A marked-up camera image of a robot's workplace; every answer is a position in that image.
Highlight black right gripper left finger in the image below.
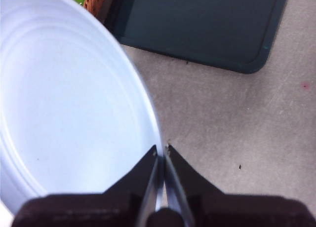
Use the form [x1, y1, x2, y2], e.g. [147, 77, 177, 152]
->
[11, 145, 159, 227]

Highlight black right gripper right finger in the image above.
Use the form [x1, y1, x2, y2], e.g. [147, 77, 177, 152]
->
[163, 144, 316, 227]

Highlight light blue round plate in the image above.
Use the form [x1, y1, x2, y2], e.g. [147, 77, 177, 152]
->
[0, 0, 165, 213]

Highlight black rectangular tray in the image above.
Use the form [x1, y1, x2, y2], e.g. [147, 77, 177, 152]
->
[106, 0, 291, 74]

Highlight brown wicker basket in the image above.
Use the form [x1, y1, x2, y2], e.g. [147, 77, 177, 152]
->
[82, 0, 117, 23]

